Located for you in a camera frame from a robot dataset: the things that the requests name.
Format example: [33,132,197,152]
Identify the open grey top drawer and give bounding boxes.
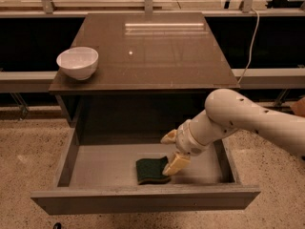
[30,127,260,215]

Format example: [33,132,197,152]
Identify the grey metal railing frame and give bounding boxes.
[0,0,305,94]

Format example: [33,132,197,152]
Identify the grey cabinet with brown top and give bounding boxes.
[50,12,239,145]

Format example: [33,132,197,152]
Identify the white cable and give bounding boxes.
[237,7,261,84]

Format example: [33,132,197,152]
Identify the green and yellow sponge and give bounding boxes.
[135,156,171,185]

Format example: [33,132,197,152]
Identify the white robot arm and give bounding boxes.
[161,89,305,176]

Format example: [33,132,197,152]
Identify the white ceramic bowl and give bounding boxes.
[56,47,99,80]

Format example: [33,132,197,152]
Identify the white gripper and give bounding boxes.
[160,119,210,176]

